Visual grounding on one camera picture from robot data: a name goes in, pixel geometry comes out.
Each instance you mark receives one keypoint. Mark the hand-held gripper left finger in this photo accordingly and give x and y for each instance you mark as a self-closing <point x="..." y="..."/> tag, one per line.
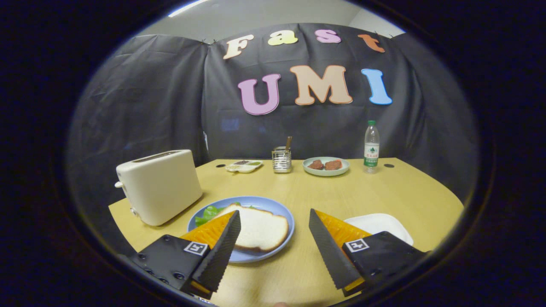
<point x="222" y="251"/>

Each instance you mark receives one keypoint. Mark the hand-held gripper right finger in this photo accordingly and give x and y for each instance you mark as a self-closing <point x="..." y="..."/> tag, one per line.
<point x="330" y="256"/>

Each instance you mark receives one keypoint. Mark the green lettuce leaf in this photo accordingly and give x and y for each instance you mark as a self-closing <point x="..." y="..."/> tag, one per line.
<point x="209" y="213"/>

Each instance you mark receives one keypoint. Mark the toasted bread slice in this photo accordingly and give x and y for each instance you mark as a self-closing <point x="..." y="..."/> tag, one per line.
<point x="260" y="230"/>

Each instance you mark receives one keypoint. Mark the white rectangular plate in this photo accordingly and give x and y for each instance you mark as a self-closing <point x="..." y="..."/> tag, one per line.
<point x="379" y="224"/>

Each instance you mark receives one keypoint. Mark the light blue round plate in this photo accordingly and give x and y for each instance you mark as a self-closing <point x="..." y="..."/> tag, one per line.
<point x="273" y="209"/>

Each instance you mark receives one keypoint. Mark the pale green round plate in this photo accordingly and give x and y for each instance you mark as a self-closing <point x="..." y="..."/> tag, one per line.
<point x="326" y="172"/>

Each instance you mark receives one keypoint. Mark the white divided condiment dish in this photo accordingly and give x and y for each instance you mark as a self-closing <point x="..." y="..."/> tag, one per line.
<point x="243" y="167"/>

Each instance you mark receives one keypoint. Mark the cream white toaster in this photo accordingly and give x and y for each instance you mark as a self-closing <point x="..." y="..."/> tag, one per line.
<point x="162" y="187"/>

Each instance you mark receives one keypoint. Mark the brown meat patty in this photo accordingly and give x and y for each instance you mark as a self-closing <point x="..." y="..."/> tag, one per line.
<point x="316" y="165"/>
<point x="333" y="165"/>

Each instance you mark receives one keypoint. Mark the clear plastic water bottle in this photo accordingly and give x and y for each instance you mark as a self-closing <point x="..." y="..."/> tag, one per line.
<point x="371" y="149"/>

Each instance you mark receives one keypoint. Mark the wooden stick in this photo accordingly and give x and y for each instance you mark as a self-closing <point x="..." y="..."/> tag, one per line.
<point x="288" y="143"/>

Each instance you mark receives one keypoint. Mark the black backdrop cloth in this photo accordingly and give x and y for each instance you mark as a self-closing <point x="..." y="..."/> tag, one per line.
<point x="140" y="98"/>

